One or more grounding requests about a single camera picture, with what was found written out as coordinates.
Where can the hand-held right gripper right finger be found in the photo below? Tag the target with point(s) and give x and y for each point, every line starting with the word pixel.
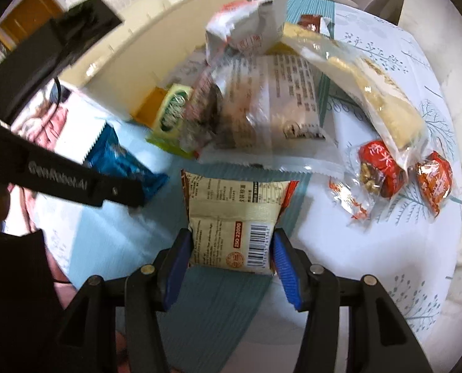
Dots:
pixel 287 274

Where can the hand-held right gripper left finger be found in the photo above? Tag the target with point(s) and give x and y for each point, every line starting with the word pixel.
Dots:
pixel 174 270

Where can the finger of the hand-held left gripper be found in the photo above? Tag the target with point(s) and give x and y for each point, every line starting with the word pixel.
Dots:
pixel 122 192

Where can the beige barcode snack packet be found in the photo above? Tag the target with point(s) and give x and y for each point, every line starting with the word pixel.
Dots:
pixel 234 217

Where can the white plastic bin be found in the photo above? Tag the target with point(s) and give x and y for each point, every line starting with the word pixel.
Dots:
pixel 145 46

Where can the white red snack packet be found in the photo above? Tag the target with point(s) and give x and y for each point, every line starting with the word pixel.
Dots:
pixel 242 27

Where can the long clear cracker pack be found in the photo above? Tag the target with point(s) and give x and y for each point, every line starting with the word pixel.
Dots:
pixel 374 85

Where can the blue snack packet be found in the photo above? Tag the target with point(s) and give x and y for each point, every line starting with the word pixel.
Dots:
pixel 118 159

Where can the pink cloth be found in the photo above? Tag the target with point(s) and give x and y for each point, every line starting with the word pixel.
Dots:
pixel 56 118

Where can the brown wooden door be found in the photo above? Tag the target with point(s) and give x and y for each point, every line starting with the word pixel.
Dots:
pixel 25 11

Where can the white teal printed tablecloth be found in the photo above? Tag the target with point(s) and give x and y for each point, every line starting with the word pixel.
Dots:
pixel 351 248

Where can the green yellow snack packet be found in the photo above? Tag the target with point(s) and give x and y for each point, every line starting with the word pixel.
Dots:
pixel 172 112

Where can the clear red white wrapper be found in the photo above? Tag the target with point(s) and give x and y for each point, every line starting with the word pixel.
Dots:
pixel 351 200

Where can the red wrapped walnut candy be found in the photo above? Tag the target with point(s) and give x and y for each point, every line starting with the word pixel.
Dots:
pixel 380 167

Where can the clear text-printed cake pack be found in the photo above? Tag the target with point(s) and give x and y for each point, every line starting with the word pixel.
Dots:
pixel 269 116

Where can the orange red wrapped candy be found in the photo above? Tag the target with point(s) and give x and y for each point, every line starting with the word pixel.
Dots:
pixel 434 180

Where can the small brown snack packet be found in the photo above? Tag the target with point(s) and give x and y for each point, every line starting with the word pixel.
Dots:
pixel 312 23

